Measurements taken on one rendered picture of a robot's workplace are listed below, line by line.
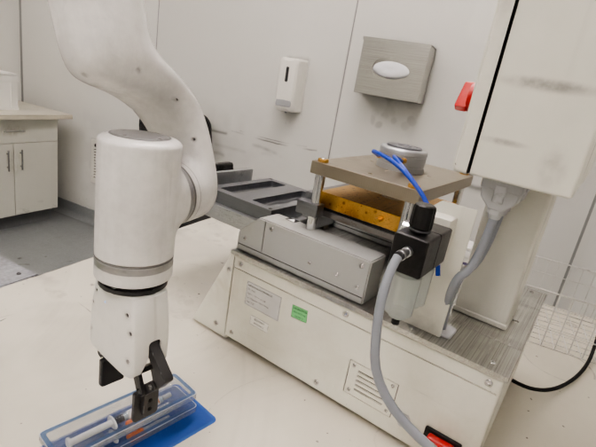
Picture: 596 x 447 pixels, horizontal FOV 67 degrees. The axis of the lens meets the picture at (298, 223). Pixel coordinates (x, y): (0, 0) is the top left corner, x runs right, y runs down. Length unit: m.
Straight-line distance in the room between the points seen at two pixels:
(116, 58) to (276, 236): 0.37
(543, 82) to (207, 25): 2.34
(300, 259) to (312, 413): 0.23
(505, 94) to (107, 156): 0.43
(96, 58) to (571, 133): 0.48
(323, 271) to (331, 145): 1.71
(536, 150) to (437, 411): 0.36
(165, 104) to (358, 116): 1.82
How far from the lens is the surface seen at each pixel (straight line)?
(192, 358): 0.81
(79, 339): 0.87
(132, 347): 0.53
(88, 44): 0.48
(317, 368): 0.75
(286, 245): 0.72
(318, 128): 2.38
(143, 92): 0.52
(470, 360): 0.63
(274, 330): 0.77
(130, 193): 0.47
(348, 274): 0.66
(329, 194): 0.73
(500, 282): 0.71
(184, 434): 0.69
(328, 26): 2.40
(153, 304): 0.52
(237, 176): 1.02
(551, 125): 0.56
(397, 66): 2.12
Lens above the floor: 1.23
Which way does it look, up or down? 18 degrees down
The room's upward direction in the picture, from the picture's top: 10 degrees clockwise
